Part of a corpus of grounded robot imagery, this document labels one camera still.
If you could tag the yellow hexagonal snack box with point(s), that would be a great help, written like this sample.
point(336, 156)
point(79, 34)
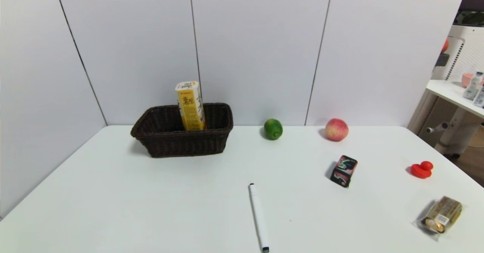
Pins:
point(190, 107)

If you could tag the brown wicker basket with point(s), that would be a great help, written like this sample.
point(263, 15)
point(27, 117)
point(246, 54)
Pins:
point(181, 143)

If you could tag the orange round object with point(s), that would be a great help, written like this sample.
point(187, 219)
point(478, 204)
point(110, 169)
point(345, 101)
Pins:
point(444, 46)

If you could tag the green lime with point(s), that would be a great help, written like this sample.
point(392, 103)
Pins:
point(273, 129)

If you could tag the red yellow peach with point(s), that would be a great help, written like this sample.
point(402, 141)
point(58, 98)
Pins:
point(336, 129)

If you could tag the white marker pen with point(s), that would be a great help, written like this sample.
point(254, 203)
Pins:
point(258, 217)

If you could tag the small black colourful box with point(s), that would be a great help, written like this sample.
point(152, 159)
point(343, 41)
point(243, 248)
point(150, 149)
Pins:
point(343, 171)

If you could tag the red rubber duck toy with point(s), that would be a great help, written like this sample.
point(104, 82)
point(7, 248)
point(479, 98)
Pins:
point(420, 170)

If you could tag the white side desk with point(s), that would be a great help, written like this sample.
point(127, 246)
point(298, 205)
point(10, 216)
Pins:
point(450, 90)

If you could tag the gold chocolate packet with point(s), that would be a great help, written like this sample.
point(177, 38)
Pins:
point(442, 215)

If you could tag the pink cup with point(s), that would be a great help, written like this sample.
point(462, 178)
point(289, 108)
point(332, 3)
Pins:
point(467, 79)

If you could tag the white bottle grey cap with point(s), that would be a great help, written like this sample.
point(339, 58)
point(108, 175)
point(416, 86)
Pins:
point(472, 88)

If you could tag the white pegboard stand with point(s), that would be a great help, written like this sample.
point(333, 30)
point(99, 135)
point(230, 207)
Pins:
point(469, 52)

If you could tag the white bottle with label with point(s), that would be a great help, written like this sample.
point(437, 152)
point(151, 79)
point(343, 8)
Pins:
point(480, 98)

